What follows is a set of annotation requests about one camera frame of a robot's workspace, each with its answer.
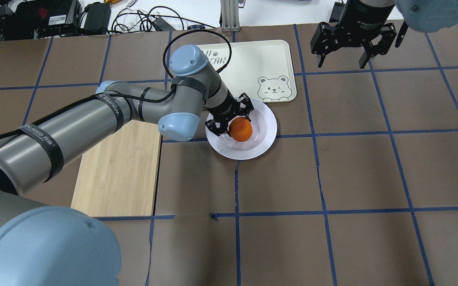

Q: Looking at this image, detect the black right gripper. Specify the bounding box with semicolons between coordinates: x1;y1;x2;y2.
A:
311;0;397;69

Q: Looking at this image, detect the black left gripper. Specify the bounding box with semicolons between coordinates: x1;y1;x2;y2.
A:
206;93;253;137

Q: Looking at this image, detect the orange fruit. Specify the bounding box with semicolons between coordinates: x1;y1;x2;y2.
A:
229;116;253;142

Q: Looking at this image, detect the white round plate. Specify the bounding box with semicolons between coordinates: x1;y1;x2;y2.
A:
205;99;278;160

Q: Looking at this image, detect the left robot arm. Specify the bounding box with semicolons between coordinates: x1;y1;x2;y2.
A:
0;44;253;286

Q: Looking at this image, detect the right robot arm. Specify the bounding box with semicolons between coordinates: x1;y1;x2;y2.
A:
310;0;458;68

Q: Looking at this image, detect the cream bear tray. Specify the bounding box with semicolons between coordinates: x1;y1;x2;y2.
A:
198;40;297;102

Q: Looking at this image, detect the brown paper table cover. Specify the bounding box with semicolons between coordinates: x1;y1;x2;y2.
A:
0;16;458;286

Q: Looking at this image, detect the wooden cutting board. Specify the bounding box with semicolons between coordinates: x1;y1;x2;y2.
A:
71;121;162;217

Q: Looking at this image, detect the black power adapter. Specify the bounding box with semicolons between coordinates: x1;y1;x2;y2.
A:
82;2;111;35

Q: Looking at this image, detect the black computer box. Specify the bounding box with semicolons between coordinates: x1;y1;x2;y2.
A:
2;0;82;40

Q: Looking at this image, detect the aluminium frame post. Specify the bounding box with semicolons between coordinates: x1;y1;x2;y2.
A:
220;0;241;32

